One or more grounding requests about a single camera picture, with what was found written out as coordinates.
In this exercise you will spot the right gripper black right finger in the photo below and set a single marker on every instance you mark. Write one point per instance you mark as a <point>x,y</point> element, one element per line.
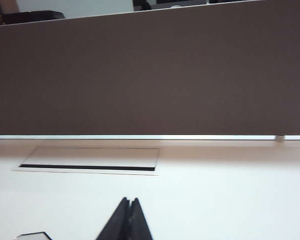
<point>138,222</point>

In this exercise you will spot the grey transparent plastic cup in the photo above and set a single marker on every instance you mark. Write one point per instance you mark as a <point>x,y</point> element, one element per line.
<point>35,236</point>

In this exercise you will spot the white partition support bracket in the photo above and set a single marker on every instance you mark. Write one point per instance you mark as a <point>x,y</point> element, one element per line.
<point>280,138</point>

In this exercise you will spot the black background equipment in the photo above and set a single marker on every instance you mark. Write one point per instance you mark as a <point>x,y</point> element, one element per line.
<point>27,17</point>
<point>170,4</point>

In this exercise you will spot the brown desk partition panel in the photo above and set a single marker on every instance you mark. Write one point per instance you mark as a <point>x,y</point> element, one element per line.
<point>150,75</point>

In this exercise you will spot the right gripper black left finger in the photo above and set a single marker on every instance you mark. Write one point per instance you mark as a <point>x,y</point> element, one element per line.
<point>116,222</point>

